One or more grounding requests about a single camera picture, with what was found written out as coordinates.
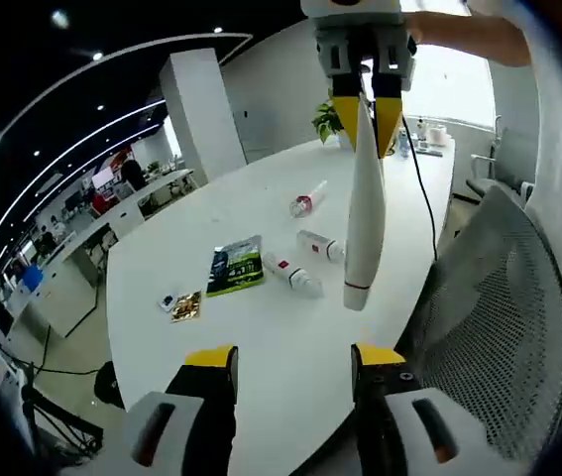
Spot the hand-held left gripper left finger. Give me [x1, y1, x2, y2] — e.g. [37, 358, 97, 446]
[122, 343, 241, 476]

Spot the green black skincare packet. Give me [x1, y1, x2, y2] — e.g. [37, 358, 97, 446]
[205, 233, 268, 299]

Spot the black stool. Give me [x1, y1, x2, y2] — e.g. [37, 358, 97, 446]
[93, 360, 124, 409]

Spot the person's right hand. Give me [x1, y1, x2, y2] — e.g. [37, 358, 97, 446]
[405, 10, 460, 49]

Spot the white red-label skincare bottle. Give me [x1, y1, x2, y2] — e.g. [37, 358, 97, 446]
[261, 251, 324, 300]
[295, 228, 348, 264]

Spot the blue storage box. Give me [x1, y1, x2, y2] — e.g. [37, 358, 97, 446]
[21, 264, 45, 290]

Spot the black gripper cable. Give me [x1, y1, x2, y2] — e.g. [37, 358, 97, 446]
[401, 113, 441, 263]

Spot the grey mesh office chair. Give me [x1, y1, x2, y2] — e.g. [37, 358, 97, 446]
[394, 183, 562, 465]

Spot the person's white shirt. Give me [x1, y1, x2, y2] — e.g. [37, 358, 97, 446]
[468, 0, 562, 239]

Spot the long white office desk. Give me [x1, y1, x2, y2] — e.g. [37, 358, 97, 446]
[0, 167, 197, 339]

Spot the gold skincare sachet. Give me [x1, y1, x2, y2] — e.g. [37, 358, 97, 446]
[169, 290, 204, 325]

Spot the potted green plant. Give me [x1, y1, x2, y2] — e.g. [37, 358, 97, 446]
[311, 96, 357, 149]

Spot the white skincare tube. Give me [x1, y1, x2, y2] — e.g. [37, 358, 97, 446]
[342, 91, 387, 312]

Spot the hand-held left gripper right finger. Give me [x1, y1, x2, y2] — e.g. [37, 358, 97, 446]
[350, 342, 491, 476]

